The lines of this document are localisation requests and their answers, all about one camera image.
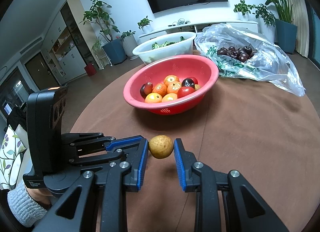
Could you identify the tall broadleaf potted plant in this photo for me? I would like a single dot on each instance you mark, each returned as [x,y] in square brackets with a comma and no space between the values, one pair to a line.
[285,34]

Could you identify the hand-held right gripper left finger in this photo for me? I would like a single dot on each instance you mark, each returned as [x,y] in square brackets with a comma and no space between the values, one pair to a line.
[142,164]

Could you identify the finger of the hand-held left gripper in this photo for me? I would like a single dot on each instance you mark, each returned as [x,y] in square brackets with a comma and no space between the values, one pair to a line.
[125,142]
[100,158]

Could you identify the red bin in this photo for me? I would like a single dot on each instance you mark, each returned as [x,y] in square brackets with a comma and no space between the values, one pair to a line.
[91,70]

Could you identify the red cherry tomato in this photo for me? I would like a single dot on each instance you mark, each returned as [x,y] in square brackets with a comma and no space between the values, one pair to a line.
[185,92]
[195,80]

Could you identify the bushy plant in white pot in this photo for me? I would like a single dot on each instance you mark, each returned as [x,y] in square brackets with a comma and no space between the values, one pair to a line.
[263,13]

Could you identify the small plant in white pot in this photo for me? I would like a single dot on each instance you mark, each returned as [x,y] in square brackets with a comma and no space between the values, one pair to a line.
[243,10]
[146,26]

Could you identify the red grape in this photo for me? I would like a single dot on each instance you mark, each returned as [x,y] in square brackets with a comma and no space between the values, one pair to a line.
[149,86]

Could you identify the leafy tree in blue pot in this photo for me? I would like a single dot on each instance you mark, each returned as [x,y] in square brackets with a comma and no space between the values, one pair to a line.
[115,51]

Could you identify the tan longan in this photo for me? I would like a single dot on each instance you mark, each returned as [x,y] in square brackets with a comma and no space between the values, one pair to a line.
[197,87]
[160,146]

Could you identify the clear plastic bag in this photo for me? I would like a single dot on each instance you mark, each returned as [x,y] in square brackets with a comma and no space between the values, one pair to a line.
[270,62]

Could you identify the beige curtain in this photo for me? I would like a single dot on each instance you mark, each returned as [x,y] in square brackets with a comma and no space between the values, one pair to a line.
[302,22]

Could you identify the white plastic basin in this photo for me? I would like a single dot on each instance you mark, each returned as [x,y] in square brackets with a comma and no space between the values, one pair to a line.
[150,54]

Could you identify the floral print cushion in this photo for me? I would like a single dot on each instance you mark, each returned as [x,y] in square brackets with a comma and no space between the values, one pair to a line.
[10,157]

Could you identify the plant in tall white pot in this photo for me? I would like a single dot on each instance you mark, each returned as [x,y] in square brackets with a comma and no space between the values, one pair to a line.
[130,44]

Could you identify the red plastic colander basin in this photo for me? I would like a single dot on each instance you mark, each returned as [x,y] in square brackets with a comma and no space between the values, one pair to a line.
[155,72]

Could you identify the wood and white cabinet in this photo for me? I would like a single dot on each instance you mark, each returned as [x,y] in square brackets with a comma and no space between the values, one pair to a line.
[75,54]

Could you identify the green leafy vegetables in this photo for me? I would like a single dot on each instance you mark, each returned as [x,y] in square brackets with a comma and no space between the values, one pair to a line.
[162,44]

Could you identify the mandarin orange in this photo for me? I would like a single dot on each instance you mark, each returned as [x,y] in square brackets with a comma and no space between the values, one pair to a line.
[174,87]
[159,89]
[170,80]

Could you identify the person's left forearm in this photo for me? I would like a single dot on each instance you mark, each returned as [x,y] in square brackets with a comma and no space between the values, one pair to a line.
[22,207]

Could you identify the smooth round orange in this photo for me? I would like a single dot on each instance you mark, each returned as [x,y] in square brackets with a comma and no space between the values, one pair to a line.
[169,97]
[153,98]

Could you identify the pile of dark cherries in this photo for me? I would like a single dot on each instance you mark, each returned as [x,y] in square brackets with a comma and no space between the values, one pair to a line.
[235,52]

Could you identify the dark purple plum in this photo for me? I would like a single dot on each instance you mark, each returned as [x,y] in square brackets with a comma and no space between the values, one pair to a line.
[143,92]
[188,82]

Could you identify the wall air vent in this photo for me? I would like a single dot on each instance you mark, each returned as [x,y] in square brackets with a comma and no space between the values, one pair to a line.
[31,45]

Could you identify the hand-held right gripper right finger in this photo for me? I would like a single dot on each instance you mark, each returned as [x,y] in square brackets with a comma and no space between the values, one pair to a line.
[180,164]

